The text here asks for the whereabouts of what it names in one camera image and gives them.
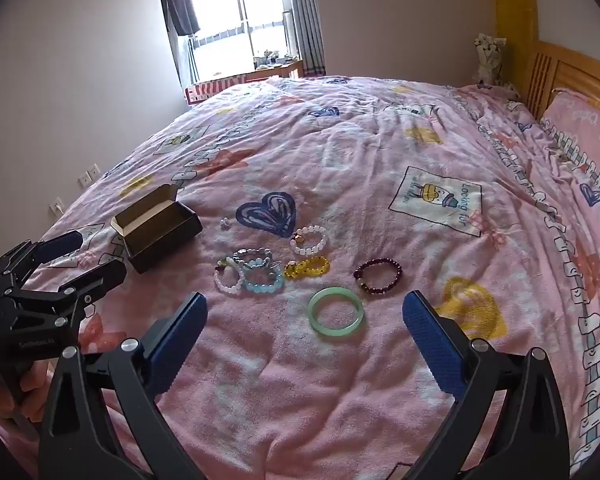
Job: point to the dark hanging garment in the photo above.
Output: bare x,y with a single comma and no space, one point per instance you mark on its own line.
177,0

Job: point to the person's left hand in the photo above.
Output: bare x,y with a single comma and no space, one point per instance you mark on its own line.
32,385

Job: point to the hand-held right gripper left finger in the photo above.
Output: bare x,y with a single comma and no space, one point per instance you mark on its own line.
180,340

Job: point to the grey striped curtain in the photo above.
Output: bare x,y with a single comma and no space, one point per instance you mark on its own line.
307,20

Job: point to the wooden desk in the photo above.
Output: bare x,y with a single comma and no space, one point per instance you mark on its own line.
286,68

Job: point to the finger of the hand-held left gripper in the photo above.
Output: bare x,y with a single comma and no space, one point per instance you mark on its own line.
105,275
62,242

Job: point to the wooden bed headboard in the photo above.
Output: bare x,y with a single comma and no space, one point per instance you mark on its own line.
555,67

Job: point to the pink printed blanket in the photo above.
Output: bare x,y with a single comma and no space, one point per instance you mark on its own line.
330,170

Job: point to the black cardboard box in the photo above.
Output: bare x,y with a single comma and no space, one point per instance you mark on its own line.
155,240

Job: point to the pink printed pillow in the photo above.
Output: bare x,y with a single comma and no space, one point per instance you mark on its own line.
585,120

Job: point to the window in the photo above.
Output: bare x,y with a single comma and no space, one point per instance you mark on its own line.
260,5

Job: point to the white wall socket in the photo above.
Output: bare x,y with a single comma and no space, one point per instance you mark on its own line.
89,175
56,207

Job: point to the green jade bangle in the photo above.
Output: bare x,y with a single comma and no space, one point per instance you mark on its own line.
312,316

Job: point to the cluster of small desk ornaments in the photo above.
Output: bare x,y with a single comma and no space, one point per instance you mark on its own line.
270,59

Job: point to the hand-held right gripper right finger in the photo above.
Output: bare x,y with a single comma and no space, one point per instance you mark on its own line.
430,345

